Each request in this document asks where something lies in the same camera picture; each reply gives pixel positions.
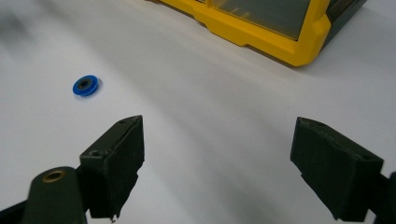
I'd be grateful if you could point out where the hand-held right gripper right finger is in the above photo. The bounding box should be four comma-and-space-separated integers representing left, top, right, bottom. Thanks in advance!
290, 117, 385, 223

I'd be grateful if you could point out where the yellow drawer cabinet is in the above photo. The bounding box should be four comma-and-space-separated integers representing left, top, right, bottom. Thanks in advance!
153, 0, 369, 68

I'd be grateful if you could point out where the blue plastic wheel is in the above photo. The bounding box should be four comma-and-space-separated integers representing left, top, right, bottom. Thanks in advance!
72, 75, 100, 97

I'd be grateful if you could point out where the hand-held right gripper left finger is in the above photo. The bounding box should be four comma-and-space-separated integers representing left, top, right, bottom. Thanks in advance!
79, 115, 146, 223

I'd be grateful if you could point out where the clear plastic drawer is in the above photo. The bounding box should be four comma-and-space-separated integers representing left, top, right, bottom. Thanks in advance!
208, 0, 312, 41

